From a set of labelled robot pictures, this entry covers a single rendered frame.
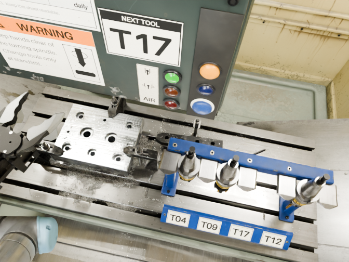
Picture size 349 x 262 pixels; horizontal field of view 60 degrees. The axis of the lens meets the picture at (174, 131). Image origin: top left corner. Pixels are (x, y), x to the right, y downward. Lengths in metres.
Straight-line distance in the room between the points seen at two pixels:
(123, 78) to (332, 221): 1.12
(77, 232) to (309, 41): 1.43
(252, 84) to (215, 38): 1.54
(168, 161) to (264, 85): 1.17
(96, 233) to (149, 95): 0.90
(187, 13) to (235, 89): 1.51
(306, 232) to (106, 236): 0.75
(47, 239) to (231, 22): 0.55
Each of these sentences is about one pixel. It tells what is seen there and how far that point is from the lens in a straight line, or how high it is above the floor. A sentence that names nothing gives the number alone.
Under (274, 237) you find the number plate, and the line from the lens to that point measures 1.13.
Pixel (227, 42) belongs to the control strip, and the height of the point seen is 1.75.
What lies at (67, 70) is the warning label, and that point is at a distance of 0.49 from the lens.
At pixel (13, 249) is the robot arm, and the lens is 0.66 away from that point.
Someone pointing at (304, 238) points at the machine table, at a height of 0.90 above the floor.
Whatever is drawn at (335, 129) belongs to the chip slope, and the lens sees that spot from 1.58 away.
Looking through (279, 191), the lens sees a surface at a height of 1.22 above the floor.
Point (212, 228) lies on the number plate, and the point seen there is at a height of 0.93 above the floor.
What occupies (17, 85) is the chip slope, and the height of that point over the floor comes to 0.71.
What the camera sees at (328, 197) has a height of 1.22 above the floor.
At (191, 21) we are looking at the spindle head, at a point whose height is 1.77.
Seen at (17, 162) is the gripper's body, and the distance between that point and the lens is 0.71.
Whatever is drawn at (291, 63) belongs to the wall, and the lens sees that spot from 1.86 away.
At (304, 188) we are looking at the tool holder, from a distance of 0.88.
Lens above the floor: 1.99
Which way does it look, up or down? 60 degrees down
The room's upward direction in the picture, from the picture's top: 5 degrees clockwise
